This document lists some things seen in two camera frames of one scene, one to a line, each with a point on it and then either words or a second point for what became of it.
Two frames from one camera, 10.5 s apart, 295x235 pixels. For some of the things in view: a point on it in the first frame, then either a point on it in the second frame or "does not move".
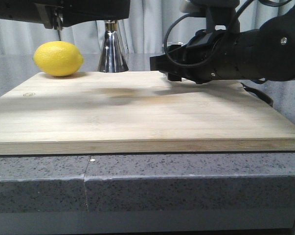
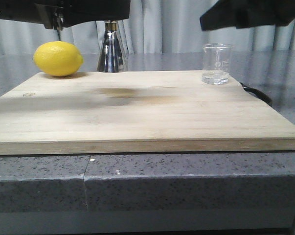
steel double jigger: (112, 58) does not move
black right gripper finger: (164, 63) → (230, 14)
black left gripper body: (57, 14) does not move
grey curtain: (152, 25) does not move
